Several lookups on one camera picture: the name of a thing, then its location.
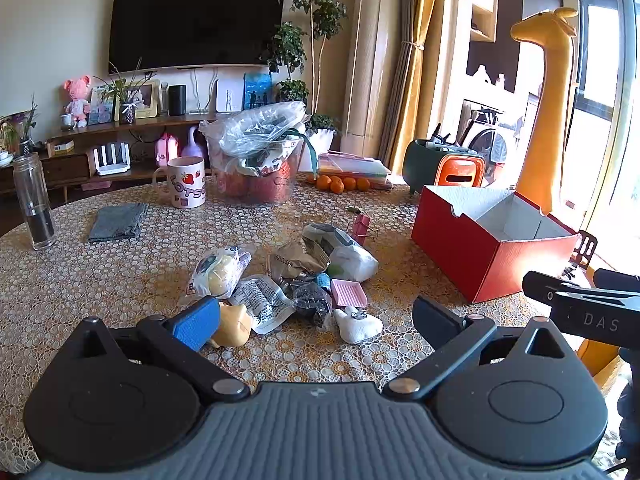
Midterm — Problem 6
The grey folded cloth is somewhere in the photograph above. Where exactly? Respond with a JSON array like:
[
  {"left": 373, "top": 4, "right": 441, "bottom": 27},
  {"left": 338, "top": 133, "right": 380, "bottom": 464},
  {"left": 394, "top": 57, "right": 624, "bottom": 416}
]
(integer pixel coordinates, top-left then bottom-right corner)
[{"left": 87, "top": 202, "right": 150, "bottom": 244}]

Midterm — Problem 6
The beige standing air conditioner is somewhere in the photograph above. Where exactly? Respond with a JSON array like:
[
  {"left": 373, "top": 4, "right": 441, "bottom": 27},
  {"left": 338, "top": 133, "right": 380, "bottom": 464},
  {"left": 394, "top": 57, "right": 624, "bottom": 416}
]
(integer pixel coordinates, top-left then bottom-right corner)
[{"left": 342, "top": 0, "right": 402, "bottom": 147}]

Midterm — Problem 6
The blue picture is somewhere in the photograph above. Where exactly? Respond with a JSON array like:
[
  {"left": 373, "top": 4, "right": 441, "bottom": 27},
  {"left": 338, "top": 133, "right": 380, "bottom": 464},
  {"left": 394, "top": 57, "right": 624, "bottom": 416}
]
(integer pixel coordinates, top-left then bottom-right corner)
[{"left": 243, "top": 72, "right": 274, "bottom": 110}]

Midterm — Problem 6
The glass bottle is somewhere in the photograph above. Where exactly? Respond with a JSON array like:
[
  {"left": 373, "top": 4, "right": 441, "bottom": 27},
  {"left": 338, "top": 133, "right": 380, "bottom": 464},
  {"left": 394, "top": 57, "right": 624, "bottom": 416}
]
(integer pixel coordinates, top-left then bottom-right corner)
[{"left": 12, "top": 152, "right": 58, "bottom": 252}]

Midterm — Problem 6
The white washing machine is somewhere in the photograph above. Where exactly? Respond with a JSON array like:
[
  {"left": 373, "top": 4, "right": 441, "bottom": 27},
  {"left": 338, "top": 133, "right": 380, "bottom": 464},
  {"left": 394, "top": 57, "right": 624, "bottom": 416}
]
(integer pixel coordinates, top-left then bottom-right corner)
[{"left": 469, "top": 110, "right": 521, "bottom": 173}]

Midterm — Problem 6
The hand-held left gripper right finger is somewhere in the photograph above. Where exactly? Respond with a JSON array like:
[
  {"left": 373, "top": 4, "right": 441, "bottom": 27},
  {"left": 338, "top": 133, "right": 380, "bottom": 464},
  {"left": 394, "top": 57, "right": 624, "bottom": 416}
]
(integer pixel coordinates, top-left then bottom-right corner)
[{"left": 382, "top": 296, "right": 568, "bottom": 402}]

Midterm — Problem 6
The white pink printed mug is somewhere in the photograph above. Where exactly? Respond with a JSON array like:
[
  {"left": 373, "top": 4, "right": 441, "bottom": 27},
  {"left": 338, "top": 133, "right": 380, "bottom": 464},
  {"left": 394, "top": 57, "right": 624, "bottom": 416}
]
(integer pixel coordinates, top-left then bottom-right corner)
[{"left": 152, "top": 155, "right": 207, "bottom": 210}]

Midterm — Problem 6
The wooden wall shelf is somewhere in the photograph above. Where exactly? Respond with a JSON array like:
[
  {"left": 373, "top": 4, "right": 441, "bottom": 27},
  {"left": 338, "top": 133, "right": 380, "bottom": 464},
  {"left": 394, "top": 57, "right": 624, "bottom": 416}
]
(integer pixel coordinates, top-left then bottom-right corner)
[{"left": 469, "top": 0, "right": 501, "bottom": 44}]

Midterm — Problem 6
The dark foil packet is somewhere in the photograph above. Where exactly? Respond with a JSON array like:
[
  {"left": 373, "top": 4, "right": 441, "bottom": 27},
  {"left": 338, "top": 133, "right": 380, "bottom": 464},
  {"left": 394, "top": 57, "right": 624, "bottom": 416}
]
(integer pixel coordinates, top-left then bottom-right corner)
[{"left": 282, "top": 280, "right": 334, "bottom": 332}]

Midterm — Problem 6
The white photo frame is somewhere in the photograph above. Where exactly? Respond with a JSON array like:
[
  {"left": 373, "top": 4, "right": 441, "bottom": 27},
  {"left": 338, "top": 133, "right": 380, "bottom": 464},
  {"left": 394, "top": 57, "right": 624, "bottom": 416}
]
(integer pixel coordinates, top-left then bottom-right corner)
[{"left": 120, "top": 79, "right": 161, "bottom": 120}]

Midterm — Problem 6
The yellow giraffe chair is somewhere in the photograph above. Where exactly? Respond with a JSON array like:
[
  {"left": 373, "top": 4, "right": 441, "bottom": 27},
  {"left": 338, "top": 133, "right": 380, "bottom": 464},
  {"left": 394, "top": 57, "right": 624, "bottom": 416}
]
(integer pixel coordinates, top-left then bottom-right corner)
[{"left": 509, "top": 7, "right": 582, "bottom": 217}]

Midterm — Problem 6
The silver printed packet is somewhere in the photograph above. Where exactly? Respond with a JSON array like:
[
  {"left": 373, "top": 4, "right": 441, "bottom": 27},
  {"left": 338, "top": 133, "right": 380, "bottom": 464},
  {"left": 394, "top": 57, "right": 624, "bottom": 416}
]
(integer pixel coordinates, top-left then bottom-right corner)
[{"left": 227, "top": 274, "right": 297, "bottom": 336}]

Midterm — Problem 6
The pink toy lamp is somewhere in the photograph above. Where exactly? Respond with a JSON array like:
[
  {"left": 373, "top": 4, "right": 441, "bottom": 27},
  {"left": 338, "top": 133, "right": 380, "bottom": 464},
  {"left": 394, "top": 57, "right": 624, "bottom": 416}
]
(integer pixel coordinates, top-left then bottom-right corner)
[{"left": 154, "top": 132, "right": 181, "bottom": 167}]

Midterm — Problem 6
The yellow white round packet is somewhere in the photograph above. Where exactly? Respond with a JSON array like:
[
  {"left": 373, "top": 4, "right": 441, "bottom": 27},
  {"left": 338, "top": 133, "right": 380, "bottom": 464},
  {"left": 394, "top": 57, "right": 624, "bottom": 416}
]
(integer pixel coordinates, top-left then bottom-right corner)
[{"left": 186, "top": 245, "right": 252, "bottom": 302}]

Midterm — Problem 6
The white plush keychain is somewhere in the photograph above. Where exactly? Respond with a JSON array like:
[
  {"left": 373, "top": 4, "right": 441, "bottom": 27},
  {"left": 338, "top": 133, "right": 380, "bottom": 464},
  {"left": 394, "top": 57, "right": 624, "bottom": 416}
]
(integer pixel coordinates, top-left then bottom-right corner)
[{"left": 332, "top": 305, "right": 384, "bottom": 345}]

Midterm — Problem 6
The wooden tv cabinet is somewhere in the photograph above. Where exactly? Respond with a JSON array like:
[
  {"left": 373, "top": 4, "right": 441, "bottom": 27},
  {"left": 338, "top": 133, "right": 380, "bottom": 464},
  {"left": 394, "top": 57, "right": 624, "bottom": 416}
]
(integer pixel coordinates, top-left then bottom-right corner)
[{"left": 0, "top": 112, "right": 221, "bottom": 197}]

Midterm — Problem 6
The white green snack packet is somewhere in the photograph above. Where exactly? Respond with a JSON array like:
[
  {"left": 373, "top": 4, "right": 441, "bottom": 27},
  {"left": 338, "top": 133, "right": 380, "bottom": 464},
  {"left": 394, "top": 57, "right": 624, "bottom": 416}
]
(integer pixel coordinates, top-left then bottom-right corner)
[{"left": 302, "top": 223, "right": 380, "bottom": 282}]

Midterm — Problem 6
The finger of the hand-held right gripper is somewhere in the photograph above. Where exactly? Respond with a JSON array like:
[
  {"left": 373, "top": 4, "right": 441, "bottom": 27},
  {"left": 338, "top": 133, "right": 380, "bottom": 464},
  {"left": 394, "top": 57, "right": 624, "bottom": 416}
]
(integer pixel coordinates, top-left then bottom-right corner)
[
  {"left": 522, "top": 271, "right": 640, "bottom": 311},
  {"left": 594, "top": 268, "right": 640, "bottom": 293}
]

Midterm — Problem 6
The window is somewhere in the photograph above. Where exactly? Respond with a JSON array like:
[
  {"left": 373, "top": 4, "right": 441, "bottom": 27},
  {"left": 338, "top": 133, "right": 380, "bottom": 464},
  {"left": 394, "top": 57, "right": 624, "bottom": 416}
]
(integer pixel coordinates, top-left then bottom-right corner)
[{"left": 559, "top": 0, "right": 640, "bottom": 261}]

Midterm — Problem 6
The purple toy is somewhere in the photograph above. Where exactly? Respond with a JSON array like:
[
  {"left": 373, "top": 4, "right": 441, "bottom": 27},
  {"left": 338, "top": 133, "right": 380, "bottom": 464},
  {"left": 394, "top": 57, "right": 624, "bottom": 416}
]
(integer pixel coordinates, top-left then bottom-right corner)
[{"left": 180, "top": 126, "right": 206, "bottom": 159}]

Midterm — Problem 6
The green orange tissue box organizer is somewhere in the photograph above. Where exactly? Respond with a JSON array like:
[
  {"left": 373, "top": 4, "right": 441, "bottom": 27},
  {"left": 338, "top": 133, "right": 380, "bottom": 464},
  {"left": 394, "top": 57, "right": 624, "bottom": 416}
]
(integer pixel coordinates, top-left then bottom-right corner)
[{"left": 402, "top": 122, "right": 487, "bottom": 195}]

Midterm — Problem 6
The white antenna router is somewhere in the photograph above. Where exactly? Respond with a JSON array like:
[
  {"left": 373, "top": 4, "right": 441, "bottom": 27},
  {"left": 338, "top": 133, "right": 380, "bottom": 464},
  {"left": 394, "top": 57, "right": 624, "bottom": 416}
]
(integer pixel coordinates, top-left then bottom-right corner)
[{"left": 92, "top": 142, "right": 132, "bottom": 177}]

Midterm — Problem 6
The brown snack packet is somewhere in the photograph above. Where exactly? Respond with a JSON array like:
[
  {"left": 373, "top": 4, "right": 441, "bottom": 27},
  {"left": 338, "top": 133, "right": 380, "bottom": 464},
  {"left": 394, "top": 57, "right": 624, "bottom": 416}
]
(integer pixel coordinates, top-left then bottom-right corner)
[{"left": 267, "top": 240, "right": 329, "bottom": 286}]

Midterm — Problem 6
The small potted grass plant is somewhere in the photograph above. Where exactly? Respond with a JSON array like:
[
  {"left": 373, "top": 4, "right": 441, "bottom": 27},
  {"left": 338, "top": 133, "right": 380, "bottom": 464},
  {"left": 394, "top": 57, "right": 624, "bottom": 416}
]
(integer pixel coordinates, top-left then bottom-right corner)
[{"left": 94, "top": 59, "right": 157, "bottom": 125}]

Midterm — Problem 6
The yellow curtain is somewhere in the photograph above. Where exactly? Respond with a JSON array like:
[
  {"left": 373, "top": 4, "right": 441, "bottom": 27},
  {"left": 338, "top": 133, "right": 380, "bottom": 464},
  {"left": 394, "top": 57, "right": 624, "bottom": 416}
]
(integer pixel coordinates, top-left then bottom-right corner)
[{"left": 381, "top": 0, "right": 447, "bottom": 176}]

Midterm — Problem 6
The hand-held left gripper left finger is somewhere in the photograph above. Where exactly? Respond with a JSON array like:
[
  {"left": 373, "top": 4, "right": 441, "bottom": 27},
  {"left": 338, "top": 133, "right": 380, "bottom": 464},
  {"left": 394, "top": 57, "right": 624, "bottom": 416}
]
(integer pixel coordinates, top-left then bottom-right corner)
[{"left": 70, "top": 296, "right": 251, "bottom": 403}]

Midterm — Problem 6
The potted plant in glass vase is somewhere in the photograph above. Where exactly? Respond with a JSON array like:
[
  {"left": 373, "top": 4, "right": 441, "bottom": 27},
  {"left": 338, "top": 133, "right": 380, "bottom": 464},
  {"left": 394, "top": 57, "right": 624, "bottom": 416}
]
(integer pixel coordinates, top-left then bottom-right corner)
[{"left": 0, "top": 94, "right": 40, "bottom": 159}]

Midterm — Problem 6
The pink doll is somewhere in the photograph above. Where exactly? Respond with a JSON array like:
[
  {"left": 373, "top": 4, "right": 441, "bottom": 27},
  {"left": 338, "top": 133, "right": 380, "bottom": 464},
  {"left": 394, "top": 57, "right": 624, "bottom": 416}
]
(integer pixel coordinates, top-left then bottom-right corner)
[{"left": 62, "top": 75, "right": 94, "bottom": 129}]

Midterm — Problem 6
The black speaker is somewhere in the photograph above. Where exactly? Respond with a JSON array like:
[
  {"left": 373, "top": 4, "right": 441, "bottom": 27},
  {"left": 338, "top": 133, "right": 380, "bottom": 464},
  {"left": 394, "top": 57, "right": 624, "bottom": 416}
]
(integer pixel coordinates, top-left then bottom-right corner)
[{"left": 167, "top": 84, "right": 187, "bottom": 117}]

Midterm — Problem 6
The pink ridged soap dish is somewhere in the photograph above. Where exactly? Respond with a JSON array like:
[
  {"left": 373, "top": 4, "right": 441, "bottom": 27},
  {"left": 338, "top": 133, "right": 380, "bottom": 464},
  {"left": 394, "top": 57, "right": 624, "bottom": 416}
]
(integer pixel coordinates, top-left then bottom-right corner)
[{"left": 330, "top": 278, "right": 369, "bottom": 310}]

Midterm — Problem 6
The black television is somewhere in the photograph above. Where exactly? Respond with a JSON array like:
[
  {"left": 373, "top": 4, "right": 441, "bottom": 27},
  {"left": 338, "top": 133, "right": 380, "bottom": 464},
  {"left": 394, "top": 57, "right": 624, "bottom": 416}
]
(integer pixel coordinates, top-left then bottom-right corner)
[{"left": 108, "top": 0, "right": 287, "bottom": 75}]

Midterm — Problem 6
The beige toy figure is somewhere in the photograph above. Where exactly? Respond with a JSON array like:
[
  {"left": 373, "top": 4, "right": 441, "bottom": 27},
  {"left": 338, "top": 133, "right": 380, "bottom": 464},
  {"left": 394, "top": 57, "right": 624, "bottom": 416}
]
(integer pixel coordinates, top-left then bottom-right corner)
[{"left": 207, "top": 301, "right": 254, "bottom": 349}]

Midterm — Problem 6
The pink binder clip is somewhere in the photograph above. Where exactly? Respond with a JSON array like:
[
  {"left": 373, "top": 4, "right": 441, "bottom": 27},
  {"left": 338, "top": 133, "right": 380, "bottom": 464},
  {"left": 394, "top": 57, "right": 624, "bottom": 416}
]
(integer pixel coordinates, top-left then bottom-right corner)
[{"left": 349, "top": 213, "right": 380, "bottom": 247}]

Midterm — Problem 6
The red cardboard box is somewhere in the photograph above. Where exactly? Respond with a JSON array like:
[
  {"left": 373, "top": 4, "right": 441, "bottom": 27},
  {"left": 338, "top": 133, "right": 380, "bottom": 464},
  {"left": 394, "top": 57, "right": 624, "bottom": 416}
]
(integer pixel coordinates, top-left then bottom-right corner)
[{"left": 411, "top": 185, "right": 581, "bottom": 304}]

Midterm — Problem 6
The stack of clear storage cases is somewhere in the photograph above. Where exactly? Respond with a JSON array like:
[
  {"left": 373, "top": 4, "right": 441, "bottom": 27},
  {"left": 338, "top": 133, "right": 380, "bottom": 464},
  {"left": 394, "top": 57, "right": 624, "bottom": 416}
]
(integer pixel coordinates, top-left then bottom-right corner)
[{"left": 317, "top": 152, "right": 394, "bottom": 191}]

